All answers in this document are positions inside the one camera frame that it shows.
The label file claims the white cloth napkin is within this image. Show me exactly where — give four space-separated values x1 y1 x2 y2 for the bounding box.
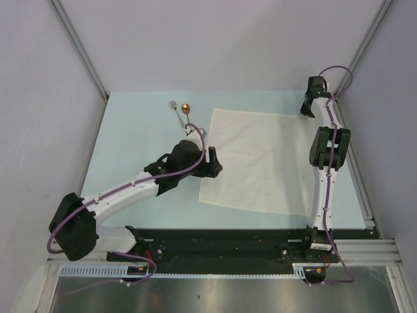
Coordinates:
199 109 317 216

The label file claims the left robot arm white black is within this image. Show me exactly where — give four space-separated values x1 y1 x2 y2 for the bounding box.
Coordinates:
49 140 223 261

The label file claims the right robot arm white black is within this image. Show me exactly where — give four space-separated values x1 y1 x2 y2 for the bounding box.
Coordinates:
300 76 351 262

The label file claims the copper spoon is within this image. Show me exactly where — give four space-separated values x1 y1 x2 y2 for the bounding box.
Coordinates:
181 103 191 123

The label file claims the silver fork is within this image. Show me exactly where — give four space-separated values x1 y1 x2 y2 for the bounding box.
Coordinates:
169 100 185 129

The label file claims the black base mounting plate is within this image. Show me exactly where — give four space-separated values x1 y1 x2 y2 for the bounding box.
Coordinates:
126 226 377 263

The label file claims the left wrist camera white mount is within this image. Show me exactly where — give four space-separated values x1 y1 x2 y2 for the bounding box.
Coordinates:
183 126 207 146

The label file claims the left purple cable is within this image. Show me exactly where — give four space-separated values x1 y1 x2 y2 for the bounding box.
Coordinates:
47 123 208 294

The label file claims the purple cable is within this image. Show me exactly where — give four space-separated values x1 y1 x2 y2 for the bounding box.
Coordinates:
317 65 356 284
47 123 208 294

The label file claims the right aluminium frame post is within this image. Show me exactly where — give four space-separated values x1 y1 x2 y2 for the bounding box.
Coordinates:
335 0 394 98

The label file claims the aluminium frame post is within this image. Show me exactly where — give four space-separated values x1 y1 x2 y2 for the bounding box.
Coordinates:
335 0 394 98
47 0 109 100

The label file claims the white slotted cable duct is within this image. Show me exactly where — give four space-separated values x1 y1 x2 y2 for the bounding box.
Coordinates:
59 263 324 280

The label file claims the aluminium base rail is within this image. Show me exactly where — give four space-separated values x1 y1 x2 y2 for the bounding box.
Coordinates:
47 239 400 263

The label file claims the left aluminium frame post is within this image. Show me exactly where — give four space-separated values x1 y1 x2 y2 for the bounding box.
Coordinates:
47 0 109 100

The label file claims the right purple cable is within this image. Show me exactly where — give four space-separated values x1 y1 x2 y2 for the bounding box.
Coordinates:
317 65 356 284

